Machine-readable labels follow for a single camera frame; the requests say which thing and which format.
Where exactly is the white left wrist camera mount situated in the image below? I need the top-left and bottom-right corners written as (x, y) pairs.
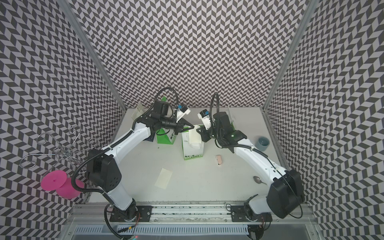
top-left (176, 105), bottom-right (191, 122)

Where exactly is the silver wire rack stand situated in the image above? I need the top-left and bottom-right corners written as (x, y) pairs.
top-left (19, 126), bottom-right (98, 170)

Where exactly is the pink plastic disc spool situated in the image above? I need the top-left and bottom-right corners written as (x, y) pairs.
top-left (41, 170), bottom-right (81, 200)

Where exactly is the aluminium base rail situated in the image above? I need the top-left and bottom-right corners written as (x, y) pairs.
top-left (59, 202), bottom-right (323, 240)

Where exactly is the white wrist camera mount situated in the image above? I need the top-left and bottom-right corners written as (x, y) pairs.
top-left (198, 109), bottom-right (212, 130)
top-left (176, 105), bottom-right (191, 122)

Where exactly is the green white tea bag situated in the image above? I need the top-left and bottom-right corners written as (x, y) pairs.
top-left (182, 125), bottom-right (204, 160)
top-left (154, 96), bottom-right (176, 145)
top-left (226, 107), bottom-right (236, 130)

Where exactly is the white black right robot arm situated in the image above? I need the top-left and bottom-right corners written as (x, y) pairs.
top-left (197, 93), bottom-right (304, 222)

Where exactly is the navy and cream tote bag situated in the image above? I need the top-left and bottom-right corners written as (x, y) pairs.
top-left (132, 103), bottom-right (155, 142)

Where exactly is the pale receipt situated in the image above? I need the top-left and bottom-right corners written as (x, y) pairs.
top-left (155, 168), bottom-right (173, 190)
top-left (188, 128), bottom-right (202, 149)

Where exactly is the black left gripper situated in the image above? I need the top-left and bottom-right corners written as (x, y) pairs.
top-left (160, 116), bottom-right (195, 136)

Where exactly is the pink stapler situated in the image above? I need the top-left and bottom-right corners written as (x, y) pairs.
top-left (216, 155), bottom-right (223, 166)

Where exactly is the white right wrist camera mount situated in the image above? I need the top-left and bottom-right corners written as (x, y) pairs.
top-left (198, 109), bottom-right (212, 130)

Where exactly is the blue-grey ceramic cup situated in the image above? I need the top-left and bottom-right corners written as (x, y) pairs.
top-left (255, 136), bottom-right (270, 152)

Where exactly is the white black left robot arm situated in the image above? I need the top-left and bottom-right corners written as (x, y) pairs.
top-left (71, 87), bottom-right (194, 222)

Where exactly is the silver spoon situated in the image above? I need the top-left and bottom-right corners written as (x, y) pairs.
top-left (253, 176), bottom-right (267, 185)

